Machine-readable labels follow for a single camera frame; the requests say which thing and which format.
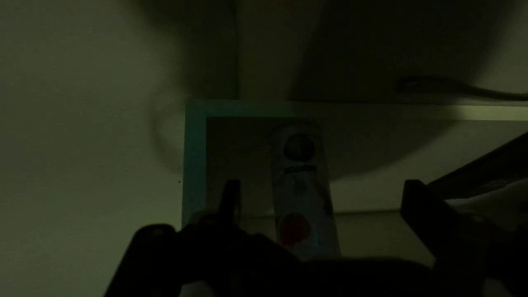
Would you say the white shelf unit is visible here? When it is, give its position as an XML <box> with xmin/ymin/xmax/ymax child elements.
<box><xmin>181</xmin><ymin>101</ymin><xmax>528</xmax><ymax>266</ymax></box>

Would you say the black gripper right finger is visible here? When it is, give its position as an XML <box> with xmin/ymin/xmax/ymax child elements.
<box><xmin>399</xmin><ymin>181</ymin><xmax>528</xmax><ymax>297</ymax></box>

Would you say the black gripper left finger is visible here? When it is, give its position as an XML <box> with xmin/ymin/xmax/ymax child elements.
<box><xmin>104</xmin><ymin>179</ymin><xmax>244</xmax><ymax>297</ymax></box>

